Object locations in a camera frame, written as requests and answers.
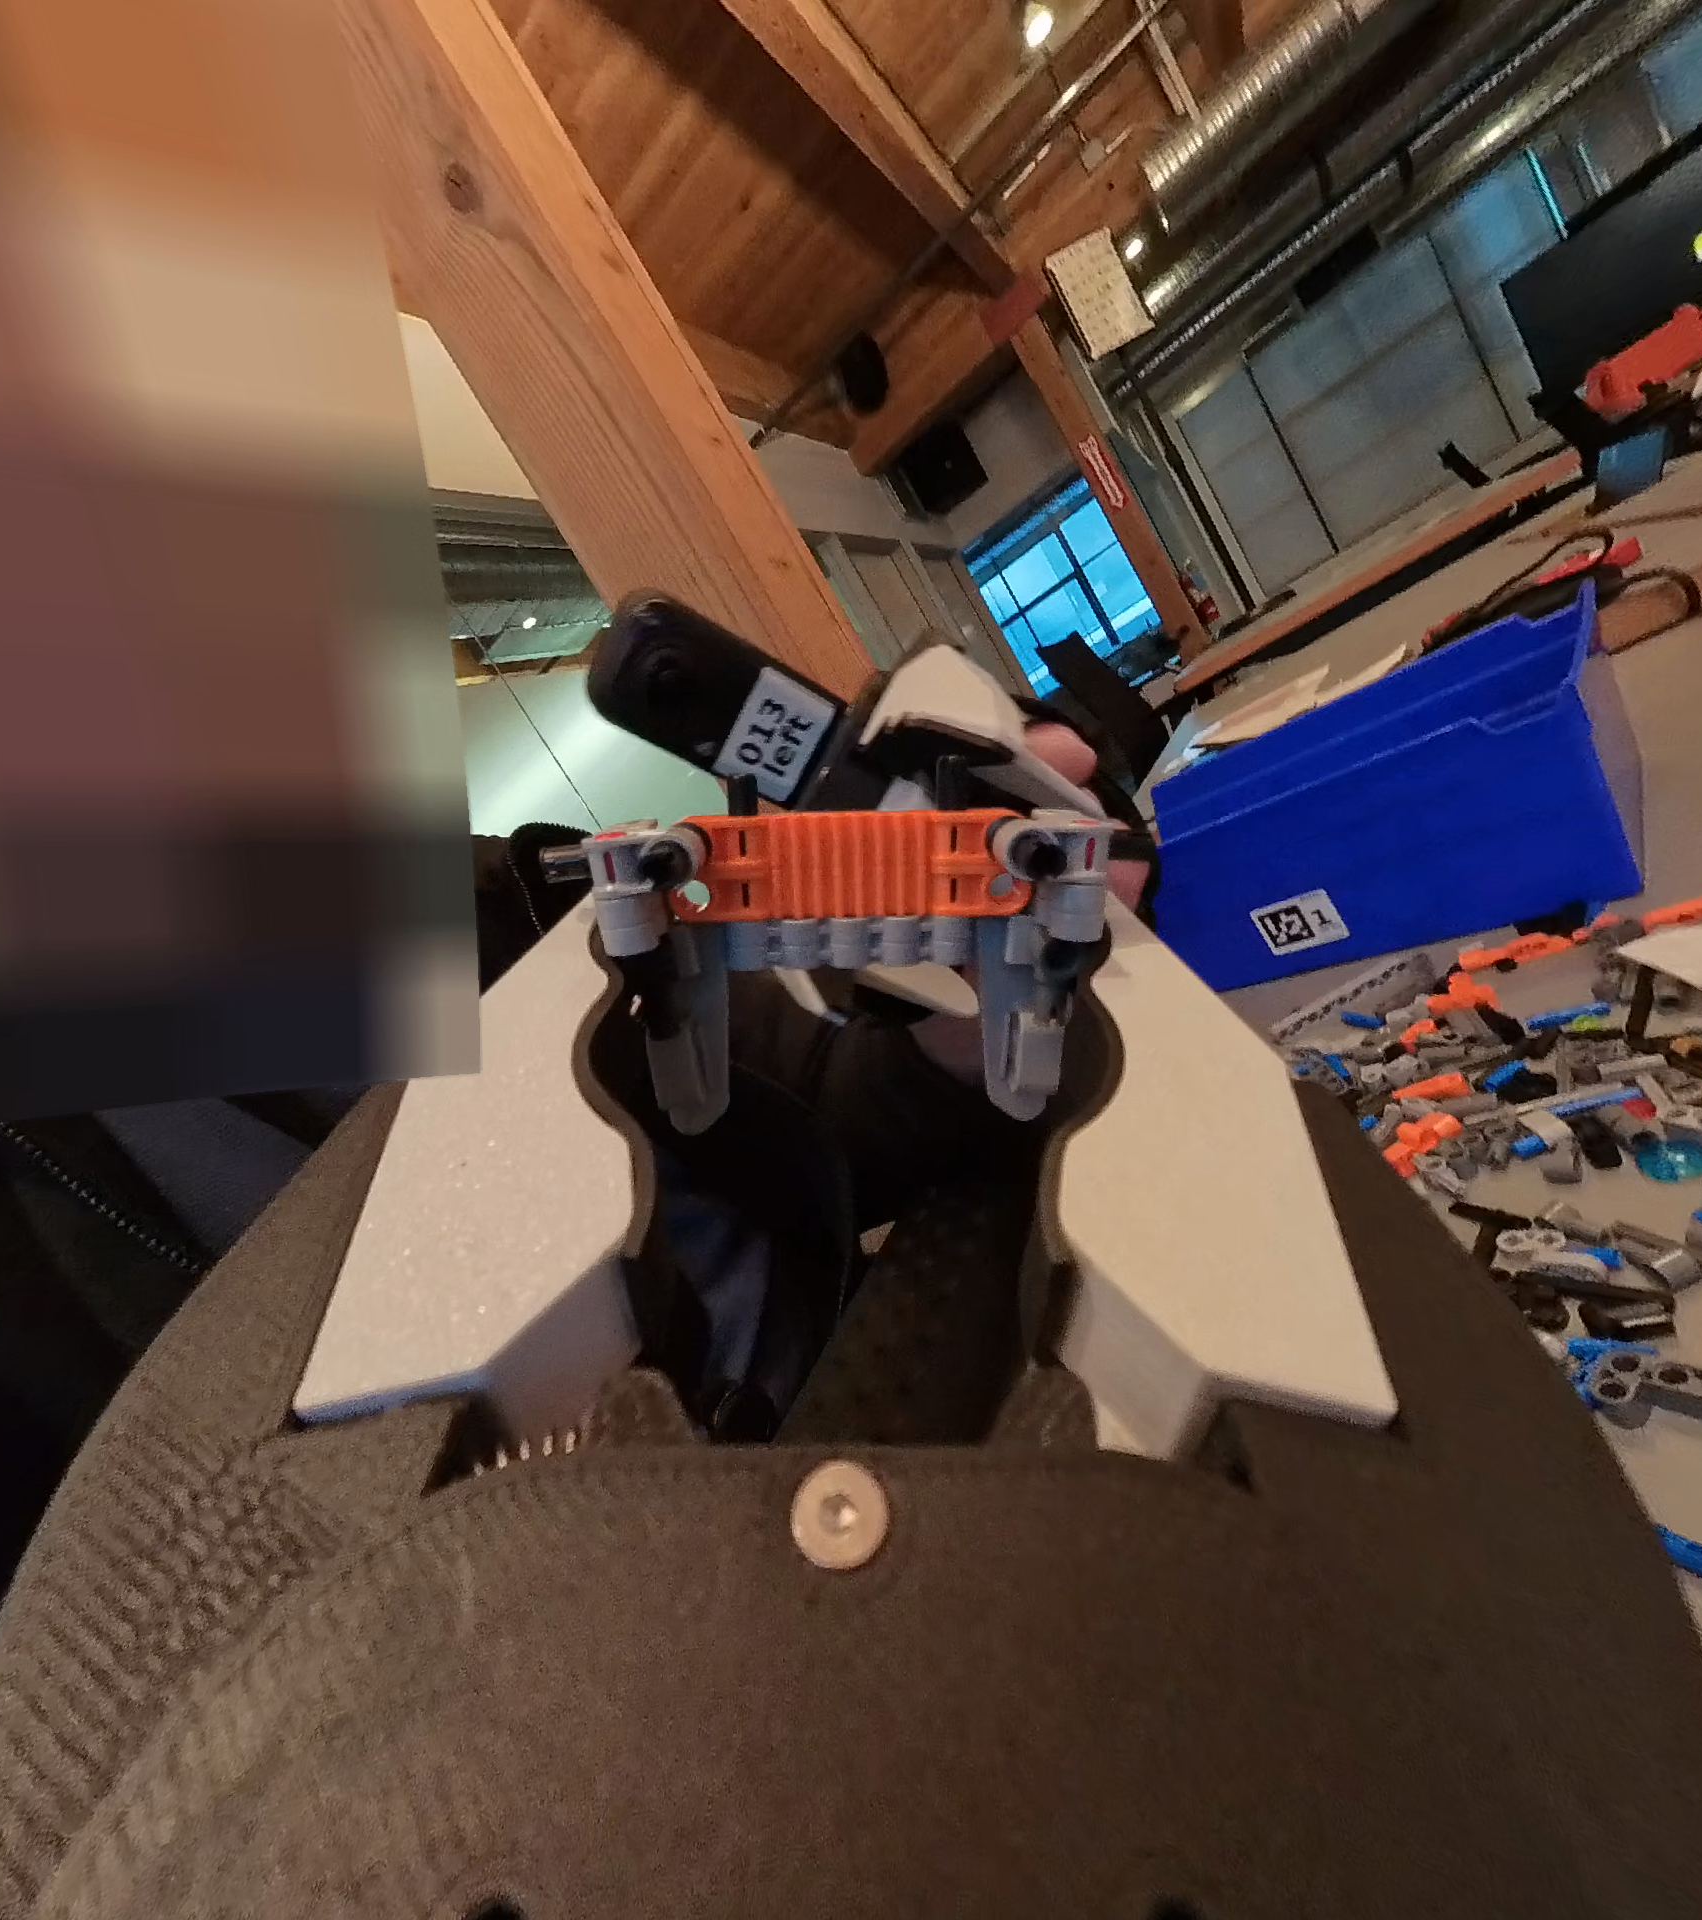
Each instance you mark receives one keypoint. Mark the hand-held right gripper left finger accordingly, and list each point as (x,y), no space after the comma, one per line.
(476,1201)

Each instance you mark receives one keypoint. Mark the pile of loose brick parts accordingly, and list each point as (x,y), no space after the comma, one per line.
(1570,1141)

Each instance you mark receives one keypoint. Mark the black monitor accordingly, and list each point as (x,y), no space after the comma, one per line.
(1617,255)

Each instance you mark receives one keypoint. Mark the wooden post with red sign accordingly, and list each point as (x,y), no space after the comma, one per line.
(1107,465)

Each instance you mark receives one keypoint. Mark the orange grey toy brick assembly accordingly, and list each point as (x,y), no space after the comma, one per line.
(850,871)

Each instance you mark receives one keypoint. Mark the blue plastic bin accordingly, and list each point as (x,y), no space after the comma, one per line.
(1390,825)

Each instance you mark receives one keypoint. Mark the person's left hand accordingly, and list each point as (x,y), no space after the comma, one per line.
(1069,750)

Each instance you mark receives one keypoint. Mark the loose papers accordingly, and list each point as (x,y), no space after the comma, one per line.
(1287,699)

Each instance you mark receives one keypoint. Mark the metal ventilation duct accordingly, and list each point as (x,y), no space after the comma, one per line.
(1240,134)

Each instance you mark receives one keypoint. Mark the orange case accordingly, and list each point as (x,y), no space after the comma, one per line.
(1647,361)

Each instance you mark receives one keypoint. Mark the hanging wall calendar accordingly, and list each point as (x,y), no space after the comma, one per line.
(1097,292)

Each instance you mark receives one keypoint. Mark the wooden pillar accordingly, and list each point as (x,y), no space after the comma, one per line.
(610,375)

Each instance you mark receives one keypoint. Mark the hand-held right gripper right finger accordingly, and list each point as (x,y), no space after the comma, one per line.
(1210,1201)

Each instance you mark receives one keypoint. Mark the black wall speaker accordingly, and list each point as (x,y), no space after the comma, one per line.
(940,469)

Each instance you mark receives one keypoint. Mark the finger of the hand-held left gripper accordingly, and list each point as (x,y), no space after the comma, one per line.
(957,699)
(881,1000)

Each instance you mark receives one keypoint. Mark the black office chair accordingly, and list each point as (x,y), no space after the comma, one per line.
(1114,675)

